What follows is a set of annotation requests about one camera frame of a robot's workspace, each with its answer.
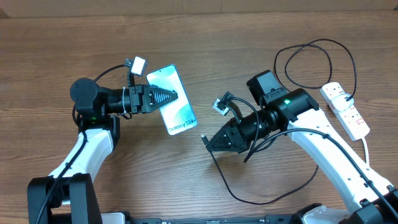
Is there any black USB charging cable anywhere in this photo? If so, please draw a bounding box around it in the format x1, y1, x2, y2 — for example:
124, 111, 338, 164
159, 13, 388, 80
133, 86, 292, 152
200, 38, 358, 206

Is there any blue Galaxy smartphone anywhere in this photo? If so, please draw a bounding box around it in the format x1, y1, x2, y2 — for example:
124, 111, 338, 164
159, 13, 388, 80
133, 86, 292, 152
146, 64, 198, 135

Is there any white power strip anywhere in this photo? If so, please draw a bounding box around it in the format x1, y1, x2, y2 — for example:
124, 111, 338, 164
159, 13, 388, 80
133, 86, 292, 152
320, 82, 370, 141

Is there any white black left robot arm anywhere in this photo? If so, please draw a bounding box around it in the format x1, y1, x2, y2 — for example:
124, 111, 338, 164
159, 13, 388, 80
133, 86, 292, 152
27, 78, 178, 223

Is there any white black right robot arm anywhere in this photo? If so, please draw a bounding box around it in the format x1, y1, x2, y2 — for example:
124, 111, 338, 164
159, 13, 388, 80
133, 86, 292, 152
201, 70, 397, 223

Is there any white charger plug adapter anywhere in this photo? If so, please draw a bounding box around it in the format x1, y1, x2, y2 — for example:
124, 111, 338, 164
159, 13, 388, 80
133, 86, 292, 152
330, 93, 354, 113

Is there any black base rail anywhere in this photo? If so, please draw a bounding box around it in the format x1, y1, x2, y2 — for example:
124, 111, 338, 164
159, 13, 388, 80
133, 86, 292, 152
99, 203, 352, 224

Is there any white power strip cord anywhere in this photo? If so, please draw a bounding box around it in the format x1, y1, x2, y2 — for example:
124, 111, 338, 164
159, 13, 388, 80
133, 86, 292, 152
361, 137, 371, 167

